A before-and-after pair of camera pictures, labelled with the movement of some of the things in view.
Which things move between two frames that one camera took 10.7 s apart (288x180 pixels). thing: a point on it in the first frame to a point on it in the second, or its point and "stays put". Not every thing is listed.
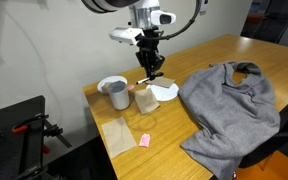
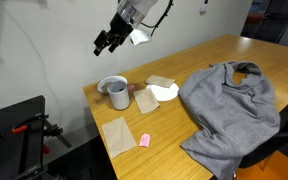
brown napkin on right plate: (162, 81) stays put
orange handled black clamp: (48, 130) stays put
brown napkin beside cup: (146, 101) stays put
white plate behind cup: (110, 79) stays put
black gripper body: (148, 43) to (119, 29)
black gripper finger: (150, 72) to (101, 42)
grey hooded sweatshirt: (233, 104) stays put
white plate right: (164, 93) stays put
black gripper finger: (154, 69) to (113, 46)
